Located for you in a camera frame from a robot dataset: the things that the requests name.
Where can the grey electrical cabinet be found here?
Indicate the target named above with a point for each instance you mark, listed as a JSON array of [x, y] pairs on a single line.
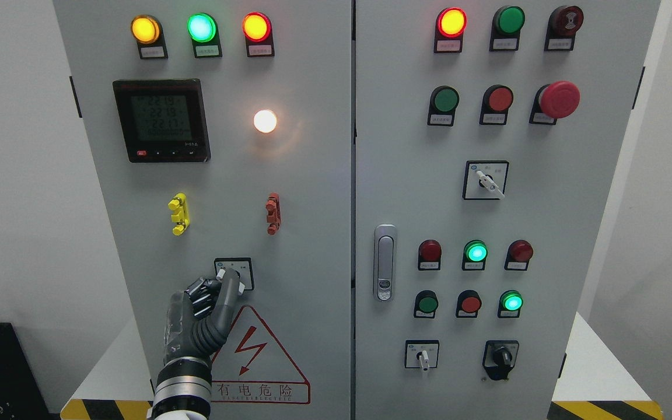
[[350, 83]]

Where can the dark red indicator left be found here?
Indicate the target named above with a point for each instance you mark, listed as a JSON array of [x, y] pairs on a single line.
[[429, 256]]

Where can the green push button lower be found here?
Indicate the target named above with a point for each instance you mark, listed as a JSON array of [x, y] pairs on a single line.
[[426, 304]]

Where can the green indicator light top left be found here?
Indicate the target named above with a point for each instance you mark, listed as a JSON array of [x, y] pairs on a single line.
[[204, 35]]

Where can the yellow terminal connector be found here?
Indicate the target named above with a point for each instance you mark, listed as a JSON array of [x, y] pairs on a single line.
[[179, 213]]

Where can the black knob selector switch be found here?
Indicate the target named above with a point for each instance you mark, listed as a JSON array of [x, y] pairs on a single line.
[[499, 358]]

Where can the yellow indicator light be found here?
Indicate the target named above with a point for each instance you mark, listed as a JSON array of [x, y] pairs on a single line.
[[149, 36]]

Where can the dark red indicator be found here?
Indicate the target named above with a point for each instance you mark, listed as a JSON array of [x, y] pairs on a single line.
[[429, 256], [519, 255]]

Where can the black digital power meter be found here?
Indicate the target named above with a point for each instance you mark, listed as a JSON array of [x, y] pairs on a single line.
[[163, 120]]

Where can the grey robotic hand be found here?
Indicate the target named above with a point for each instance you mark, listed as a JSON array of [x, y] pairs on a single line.
[[199, 318]]

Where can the white platform with hazard stripes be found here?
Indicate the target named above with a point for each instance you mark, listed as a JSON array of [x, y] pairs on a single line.
[[593, 384]]

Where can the green lit indicator middle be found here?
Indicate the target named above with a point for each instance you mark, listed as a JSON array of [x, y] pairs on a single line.
[[474, 256]]

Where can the silver door lock handle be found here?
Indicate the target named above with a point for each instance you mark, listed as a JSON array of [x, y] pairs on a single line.
[[385, 238]]

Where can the green push button second row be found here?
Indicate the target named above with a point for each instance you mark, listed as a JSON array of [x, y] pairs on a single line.
[[442, 106]]

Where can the small white rotary switch bottom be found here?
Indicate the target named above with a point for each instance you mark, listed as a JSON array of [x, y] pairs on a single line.
[[421, 354]]

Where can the white rotary selector switch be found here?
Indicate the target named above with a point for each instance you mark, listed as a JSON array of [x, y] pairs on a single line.
[[243, 266]]

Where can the green lit button lower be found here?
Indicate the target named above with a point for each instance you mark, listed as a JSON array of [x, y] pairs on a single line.
[[510, 304]]

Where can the dark red buzzer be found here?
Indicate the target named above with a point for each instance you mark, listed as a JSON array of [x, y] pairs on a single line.
[[563, 24]]

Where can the white rotary switch right door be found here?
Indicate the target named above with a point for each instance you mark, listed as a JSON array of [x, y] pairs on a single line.
[[485, 179]]

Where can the dark red indicator right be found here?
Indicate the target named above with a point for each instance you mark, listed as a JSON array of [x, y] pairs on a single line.
[[519, 255]]

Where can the silver black robot forearm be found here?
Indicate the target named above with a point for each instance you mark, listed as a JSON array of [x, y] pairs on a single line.
[[184, 390]]

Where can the red push button lower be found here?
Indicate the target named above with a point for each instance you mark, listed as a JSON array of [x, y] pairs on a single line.
[[468, 304]]

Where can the clear round lamp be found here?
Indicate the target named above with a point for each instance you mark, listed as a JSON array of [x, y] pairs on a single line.
[[265, 121]]

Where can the green button top right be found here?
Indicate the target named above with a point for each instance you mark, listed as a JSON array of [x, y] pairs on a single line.
[[506, 26]]

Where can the red push button second row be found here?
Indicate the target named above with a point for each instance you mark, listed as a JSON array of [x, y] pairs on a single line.
[[496, 103]]

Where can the red electric hazard warning sticker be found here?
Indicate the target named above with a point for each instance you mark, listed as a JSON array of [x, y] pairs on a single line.
[[254, 367]]

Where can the red terminal connector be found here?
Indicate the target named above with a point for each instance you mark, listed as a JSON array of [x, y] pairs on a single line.
[[274, 215]]

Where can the red emergency stop button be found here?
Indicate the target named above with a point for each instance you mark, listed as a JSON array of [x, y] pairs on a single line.
[[554, 101]]

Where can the red lit indicator right door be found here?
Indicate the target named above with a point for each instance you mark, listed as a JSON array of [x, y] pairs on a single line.
[[450, 26]]

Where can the red indicator light top left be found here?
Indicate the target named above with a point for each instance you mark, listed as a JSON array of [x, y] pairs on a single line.
[[257, 30]]

